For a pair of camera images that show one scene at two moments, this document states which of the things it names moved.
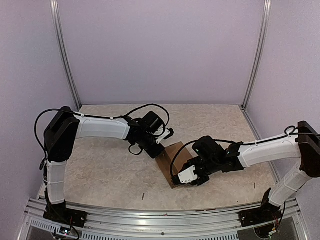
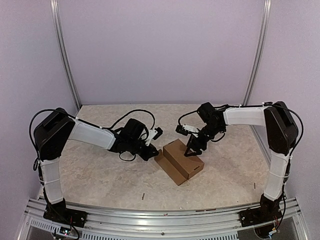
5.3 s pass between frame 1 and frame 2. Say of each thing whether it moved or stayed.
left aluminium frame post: stayed
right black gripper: moved
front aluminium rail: stayed
